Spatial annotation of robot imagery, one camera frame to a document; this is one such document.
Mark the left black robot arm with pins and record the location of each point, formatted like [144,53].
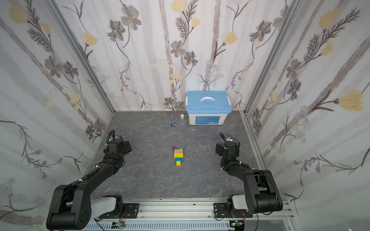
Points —
[70,207]

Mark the yellow rectangular block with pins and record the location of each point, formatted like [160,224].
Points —
[178,155]

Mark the small circuit board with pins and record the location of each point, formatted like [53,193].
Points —
[118,225]

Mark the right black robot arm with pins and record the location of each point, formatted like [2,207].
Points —
[260,195]

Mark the small clear corked bottle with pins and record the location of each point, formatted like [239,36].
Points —
[182,121]

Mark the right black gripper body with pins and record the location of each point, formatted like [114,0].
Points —
[226,144]

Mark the glass beaker blue liquid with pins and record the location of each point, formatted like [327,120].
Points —
[173,121]

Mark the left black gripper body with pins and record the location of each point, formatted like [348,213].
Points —
[125,148]

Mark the aluminium frame rail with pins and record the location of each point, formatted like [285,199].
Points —
[171,209]

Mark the tan wooden rectangular block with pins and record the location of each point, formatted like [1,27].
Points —
[178,151]

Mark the blue lid storage box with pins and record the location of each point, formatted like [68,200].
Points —
[207,107]

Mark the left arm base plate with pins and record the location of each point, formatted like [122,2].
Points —
[125,210]

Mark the white slotted cable duct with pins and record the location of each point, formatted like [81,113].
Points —
[212,225]

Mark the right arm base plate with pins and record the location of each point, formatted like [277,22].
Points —
[221,210]

